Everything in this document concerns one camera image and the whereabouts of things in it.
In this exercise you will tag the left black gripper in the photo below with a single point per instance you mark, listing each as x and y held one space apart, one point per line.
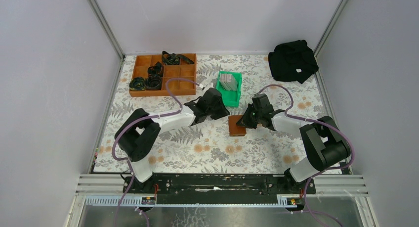
223 112

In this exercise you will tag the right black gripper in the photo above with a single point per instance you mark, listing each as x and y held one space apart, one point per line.
245 121

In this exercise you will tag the brown leather card holder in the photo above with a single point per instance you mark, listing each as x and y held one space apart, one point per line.
234 129

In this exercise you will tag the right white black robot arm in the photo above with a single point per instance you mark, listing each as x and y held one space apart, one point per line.
323 143

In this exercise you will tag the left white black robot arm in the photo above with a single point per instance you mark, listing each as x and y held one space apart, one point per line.
139 132

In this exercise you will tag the stack of credit cards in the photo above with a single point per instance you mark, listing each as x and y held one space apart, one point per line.
229 82

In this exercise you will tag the floral patterned table mat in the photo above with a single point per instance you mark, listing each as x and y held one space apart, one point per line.
208 147

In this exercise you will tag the green plastic bin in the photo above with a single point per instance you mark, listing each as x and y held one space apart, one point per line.
231 98

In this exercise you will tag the wooden compartment tray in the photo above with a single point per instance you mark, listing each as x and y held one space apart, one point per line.
177 79

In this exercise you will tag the black cloth bundle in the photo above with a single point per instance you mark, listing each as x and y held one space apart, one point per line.
292 61

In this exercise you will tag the rolled belt lower right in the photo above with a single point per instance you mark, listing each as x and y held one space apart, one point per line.
153 83

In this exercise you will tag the rolled belt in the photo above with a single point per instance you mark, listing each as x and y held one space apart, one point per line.
156 70
153 83
138 84
175 59

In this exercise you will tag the rolled belt top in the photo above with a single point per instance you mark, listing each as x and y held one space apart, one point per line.
175 59

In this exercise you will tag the rolled belt middle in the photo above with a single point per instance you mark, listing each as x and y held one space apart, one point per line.
156 70

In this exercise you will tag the rolled belt lower left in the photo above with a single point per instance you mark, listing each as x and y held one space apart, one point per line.
138 84

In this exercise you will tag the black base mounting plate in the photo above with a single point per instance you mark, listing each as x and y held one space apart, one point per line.
261 184

